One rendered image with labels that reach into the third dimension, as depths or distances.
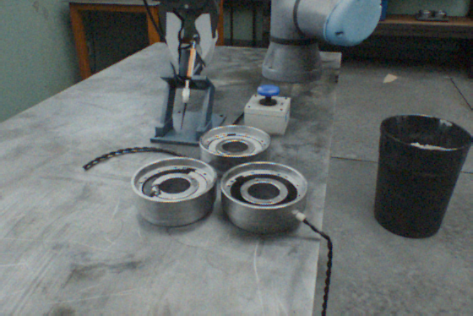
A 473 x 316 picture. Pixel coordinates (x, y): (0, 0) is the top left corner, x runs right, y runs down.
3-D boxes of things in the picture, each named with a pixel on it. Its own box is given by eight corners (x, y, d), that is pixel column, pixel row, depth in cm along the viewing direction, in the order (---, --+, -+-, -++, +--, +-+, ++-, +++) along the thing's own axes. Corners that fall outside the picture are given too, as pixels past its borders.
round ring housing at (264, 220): (203, 210, 51) (202, 182, 49) (259, 179, 58) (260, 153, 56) (268, 250, 45) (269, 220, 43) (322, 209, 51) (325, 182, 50)
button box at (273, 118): (284, 136, 71) (285, 109, 69) (244, 132, 72) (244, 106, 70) (290, 118, 78) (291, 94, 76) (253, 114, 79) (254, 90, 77)
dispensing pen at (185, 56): (168, 125, 67) (183, 29, 70) (176, 130, 71) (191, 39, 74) (181, 126, 67) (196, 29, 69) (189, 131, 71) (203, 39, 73)
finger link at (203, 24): (228, 58, 75) (218, 6, 71) (220, 67, 69) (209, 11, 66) (212, 60, 75) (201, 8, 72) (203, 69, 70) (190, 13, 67)
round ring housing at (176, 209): (193, 239, 46) (191, 209, 44) (116, 217, 50) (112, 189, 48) (230, 192, 55) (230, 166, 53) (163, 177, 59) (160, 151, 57)
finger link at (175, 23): (189, 58, 76) (196, 8, 72) (178, 68, 71) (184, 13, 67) (174, 55, 77) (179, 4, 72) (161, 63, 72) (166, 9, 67)
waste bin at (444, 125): (455, 251, 161) (484, 155, 143) (366, 237, 169) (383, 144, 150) (439, 202, 191) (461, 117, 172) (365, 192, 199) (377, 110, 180)
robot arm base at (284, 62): (268, 63, 112) (269, 27, 108) (323, 68, 109) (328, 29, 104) (256, 80, 99) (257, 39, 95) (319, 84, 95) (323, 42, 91)
